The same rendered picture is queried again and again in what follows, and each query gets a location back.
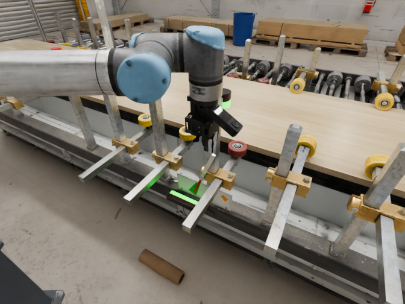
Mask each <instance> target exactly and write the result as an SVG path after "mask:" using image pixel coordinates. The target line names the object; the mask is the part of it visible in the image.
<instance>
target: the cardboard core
mask: <svg viewBox="0 0 405 304"><path fill-rule="evenodd" d="M139 261H140V262H142V263H143V264H145V265H147V266H148V267H150V268H152V269H153V270H154V271H156V272H158V273H159V274H161V275H162V276H164V277H165V278H167V279H169V280H170V281H172V282H173V283H175V284H177V285H179V284H180V283H181V282H182V281H183V279H184V275H185V272H184V271H183V270H181V269H179V268H177V267H176V266H174V265H172V264H171V263H169V262H168V261H166V260H164V259H162V258H161V257H159V256H157V255H156V254H154V253H152V252H151V251H149V250H147V249H144V250H143V251H142V252H141V254H140V256H139Z"/></svg>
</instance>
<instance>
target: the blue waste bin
mask: <svg viewBox="0 0 405 304"><path fill-rule="evenodd" d="M233 15H234V18H233V45H234V46H245V41H246V40H247V39H251V37H252V33H253V26H254V21H255V19H256V17H255V16H256V14H255V13H233Z"/></svg>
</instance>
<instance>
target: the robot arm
mask: <svg viewBox="0 0 405 304"><path fill-rule="evenodd" d="M224 50H225V36H224V33H223V32H222V31H221V30H220V29H217V28H213V27H207V26H196V25H195V26H189V27H187V29H186V32H185V33H146V32H142V33H136V34H133V35H132V36H131V39H130V44H129V48H109V49H82V50H26V51H0V97H51V96H93V95H114V96H117V97H127V98H129V99H130V100H132V101H134V102H136V103H141V104H149V103H153V102H156V101H157V100H159V99H160V98H161V97H162V96H163V95H164V94H165V93H166V91H167V89H168V87H169V85H170V83H171V74H172V73H188V74H189V95H188V96H187V101H190V112H189V113H188V114H187V116H186V117H185V129H186V133H190V134H191V135H194V136H198V135H200V137H199V142H194V143H193V145H194V147H195V148H197V149H199V150H200V151H202V152H203V153H204V154H205V155H206V157H207V158H210V156H211V155H212V153H213V152H214V150H215V146H216V142H217V140H218V134H219V126H220V127H221V128H222V129H224V130H225V131H226V132H227V133H228V134H229V135H230V136H232V137H235V136H236V135H237V134H238V133H239V132H240V131H241V129H242V128H243V125H242V124H241V123H240V122H239V121H238V120H236V119H235V118H234V117H233V116H231V115H230V114H229V113H228V112H227V111H226V110H225V109H223V108H222V107H221V106H220V105H219V104H218V99H220V98H221V96H222V87H223V69H224ZM190 115H191V116H190ZM187 125H188V129H187Z"/></svg>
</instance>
